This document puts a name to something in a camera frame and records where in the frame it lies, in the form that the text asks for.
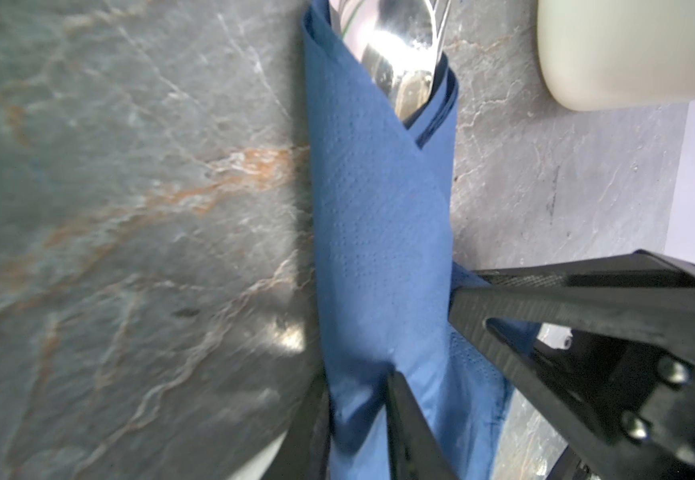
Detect dark blue paper napkin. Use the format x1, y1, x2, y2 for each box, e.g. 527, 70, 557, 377
303, 1, 513, 479

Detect silver fork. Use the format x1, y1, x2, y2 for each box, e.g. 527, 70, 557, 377
431, 0, 451, 59

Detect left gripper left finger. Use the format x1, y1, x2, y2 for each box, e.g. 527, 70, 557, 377
262, 371, 331, 480

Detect silver spoon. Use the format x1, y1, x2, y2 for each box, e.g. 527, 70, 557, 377
361, 0, 439, 122

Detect white ceramic dish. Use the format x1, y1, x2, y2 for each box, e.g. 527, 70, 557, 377
537, 0, 695, 112

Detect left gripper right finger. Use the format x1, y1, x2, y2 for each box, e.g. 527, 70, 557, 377
385, 371, 459, 480

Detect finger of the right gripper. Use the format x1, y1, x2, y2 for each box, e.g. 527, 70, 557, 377
449, 250, 695, 479

